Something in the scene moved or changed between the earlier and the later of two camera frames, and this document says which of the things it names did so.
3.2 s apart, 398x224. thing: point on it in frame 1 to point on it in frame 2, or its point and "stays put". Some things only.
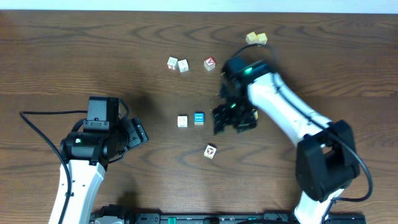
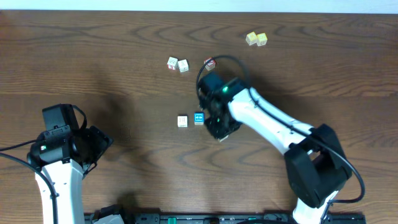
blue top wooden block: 199,118 stays put
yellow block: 262,38 stays put
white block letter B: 183,122 stays put
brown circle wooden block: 210,150 to 224,138
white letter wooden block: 183,66 stays put
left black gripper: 138,130 to 101,142
